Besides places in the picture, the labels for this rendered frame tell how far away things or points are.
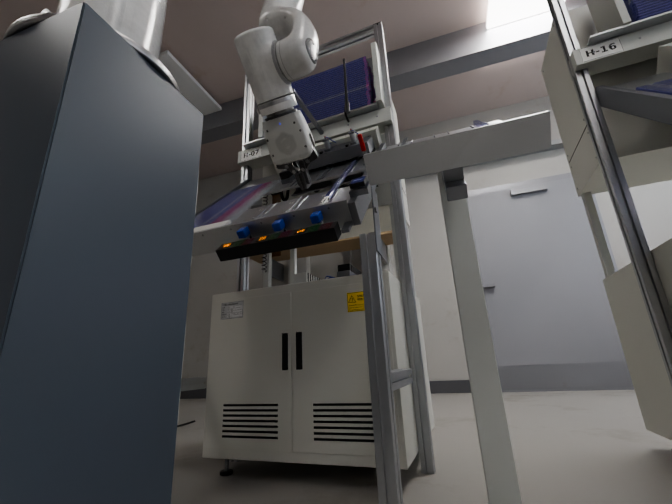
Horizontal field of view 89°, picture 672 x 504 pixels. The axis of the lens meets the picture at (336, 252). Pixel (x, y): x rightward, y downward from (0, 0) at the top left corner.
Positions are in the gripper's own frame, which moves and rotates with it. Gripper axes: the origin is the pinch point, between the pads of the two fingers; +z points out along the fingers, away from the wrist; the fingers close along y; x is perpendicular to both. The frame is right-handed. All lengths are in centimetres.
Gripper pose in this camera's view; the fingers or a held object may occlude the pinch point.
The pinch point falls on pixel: (303, 179)
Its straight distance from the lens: 84.9
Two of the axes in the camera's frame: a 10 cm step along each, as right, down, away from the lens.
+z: 2.9, 8.6, 4.1
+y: 9.3, -1.6, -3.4
